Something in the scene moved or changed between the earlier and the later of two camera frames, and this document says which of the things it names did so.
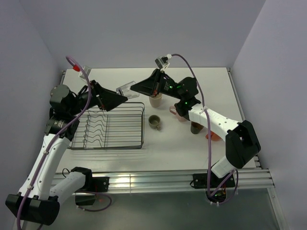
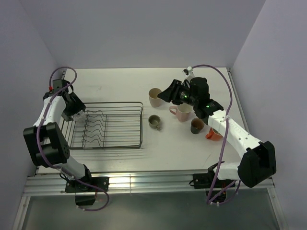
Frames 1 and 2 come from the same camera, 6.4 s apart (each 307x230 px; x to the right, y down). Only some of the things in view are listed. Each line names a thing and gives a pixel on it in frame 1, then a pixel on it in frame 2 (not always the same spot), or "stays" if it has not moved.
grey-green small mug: (154, 121) stays
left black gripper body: (95, 99) → (73, 107)
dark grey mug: (195, 128) stays
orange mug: (214, 137) stays
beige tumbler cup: (155, 100) stays
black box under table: (85, 199) stays
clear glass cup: (125, 91) → (80, 117)
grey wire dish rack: (122, 128) stays
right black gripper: (152, 86) → (171, 94)
